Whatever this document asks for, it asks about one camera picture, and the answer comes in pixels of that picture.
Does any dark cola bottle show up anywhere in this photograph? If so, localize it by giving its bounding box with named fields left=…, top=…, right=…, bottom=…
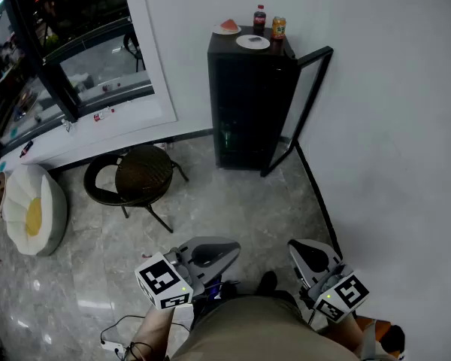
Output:
left=253, top=4, right=267, bottom=36

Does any grey shoulder strap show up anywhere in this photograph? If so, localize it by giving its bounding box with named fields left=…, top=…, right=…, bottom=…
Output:
left=355, top=320, right=379, bottom=361

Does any orange drink can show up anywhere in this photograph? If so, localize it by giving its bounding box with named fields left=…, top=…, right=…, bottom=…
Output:
left=271, top=16, right=287, bottom=41

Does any black waist device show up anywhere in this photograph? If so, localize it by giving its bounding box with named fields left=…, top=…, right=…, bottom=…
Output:
left=205, top=281, right=227, bottom=301

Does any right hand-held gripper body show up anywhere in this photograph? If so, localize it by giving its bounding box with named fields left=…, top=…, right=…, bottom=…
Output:
left=307, top=262, right=371, bottom=323

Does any person's black shoe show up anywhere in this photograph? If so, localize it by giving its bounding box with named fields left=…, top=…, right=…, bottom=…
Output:
left=261, top=271, right=279, bottom=296
left=220, top=282, right=242, bottom=299

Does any person's beige shirt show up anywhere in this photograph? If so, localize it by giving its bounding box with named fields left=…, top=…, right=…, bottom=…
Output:
left=168, top=295, right=399, bottom=361

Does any black mini fridge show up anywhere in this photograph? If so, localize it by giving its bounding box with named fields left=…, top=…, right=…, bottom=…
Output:
left=207, top=26, right=334, bottom=177

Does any black wicker chair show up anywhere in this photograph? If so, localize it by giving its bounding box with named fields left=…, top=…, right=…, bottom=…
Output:
left=83, top=144, right=190, bottom=234

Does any black window frame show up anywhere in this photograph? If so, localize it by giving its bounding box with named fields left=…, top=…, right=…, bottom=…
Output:
left=0, top=0, right=155, bottom=161

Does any person's right forearm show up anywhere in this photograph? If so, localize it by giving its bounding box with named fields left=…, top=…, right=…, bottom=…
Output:
left=336, top=312, right=365, bottom=353

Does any white power strip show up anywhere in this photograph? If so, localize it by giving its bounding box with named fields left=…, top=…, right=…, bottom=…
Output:
left=99, top=314, right=146, bottom=353

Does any clear bottle red cap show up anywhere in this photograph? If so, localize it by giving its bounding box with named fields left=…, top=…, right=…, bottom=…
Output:
left=92, top=108, right=116, bottom=123

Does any white flower-shaped cushion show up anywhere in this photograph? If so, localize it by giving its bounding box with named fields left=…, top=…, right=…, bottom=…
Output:
left=2, top=163, right=68, bottom=257

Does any black body-worn cable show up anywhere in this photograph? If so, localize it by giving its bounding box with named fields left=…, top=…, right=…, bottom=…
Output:
left=123, top=341, right=155, bottom=361

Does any person's left forearm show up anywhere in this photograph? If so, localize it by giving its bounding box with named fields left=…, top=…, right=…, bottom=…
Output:
left=129, top=305, right=177, bottom=357

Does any white round plate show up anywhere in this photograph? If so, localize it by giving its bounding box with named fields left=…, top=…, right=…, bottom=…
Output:
left=212, top=23, right=242, bottom=36
left=235, top=34, right=271, bottom=50

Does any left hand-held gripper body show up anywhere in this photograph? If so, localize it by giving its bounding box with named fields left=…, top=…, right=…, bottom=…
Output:
left=134, top=247, right=208, bottom=311

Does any orange box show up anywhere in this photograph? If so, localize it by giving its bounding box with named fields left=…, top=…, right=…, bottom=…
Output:
left=355, top=315, right=392, bottom=344

